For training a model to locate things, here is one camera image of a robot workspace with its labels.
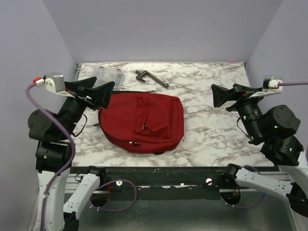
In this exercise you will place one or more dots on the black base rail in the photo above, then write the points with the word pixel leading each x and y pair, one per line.
pixel 161 183

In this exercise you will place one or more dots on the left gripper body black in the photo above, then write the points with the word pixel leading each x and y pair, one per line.
pixel 84 98

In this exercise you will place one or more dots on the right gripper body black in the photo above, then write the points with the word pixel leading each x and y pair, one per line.
pixel 247 107

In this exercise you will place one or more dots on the red backpack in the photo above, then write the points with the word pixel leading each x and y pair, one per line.
pixel 143 122

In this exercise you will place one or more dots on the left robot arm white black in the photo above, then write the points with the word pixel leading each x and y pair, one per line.
pixel 56 149

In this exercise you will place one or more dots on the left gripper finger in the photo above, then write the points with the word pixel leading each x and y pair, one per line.
pixel 79 85
pixel 100 96

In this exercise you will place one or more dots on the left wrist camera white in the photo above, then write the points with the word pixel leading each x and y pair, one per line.
pixel 53 83

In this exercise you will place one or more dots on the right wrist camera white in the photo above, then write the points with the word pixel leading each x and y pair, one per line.
pixel 270 87

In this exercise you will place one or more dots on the right aluminium extrusion rail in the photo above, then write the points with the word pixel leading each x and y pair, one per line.
pixel 282 176

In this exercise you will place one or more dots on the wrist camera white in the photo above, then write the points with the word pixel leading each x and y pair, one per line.
pixel 53 83
pixel 270 87

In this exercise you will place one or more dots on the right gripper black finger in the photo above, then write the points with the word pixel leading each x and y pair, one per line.
pixel 222 95
pixel 245 90

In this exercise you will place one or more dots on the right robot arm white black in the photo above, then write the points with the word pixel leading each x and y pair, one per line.
pixel 275 130

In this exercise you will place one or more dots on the clear plastic organizer box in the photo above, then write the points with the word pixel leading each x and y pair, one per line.
pixel 105 75

